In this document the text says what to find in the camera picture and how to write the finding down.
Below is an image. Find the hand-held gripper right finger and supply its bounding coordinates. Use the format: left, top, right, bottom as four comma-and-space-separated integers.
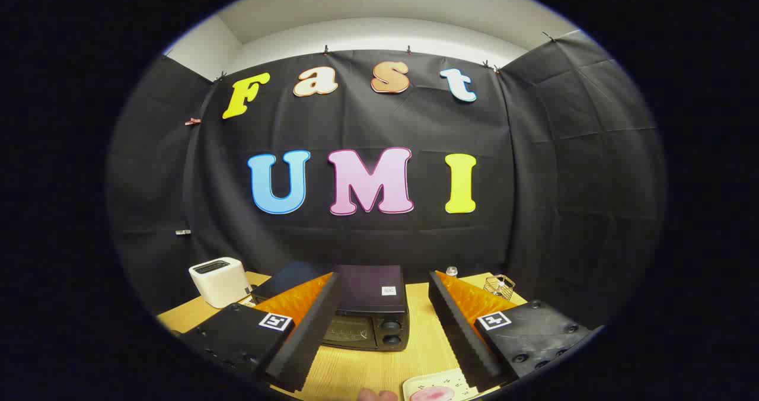
428, 270, 594, 393

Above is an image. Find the metal wire basket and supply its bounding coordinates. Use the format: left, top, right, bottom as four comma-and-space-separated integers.
483, 275, 516, 301

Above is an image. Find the pink ham slice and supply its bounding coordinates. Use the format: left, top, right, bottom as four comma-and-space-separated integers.
409, 386, 456, 401

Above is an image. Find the cream food tray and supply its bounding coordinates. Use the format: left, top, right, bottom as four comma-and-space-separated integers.
402, 368, 480, 401

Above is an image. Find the white bread toaster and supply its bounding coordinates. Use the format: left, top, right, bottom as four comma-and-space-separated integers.
189, 257, 253, 309

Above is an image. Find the black toaster oven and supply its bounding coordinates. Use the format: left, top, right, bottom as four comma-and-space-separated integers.
252, 262, 411, 352

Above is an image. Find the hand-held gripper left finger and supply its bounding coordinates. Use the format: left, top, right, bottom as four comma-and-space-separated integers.
178, 272, 343, 393

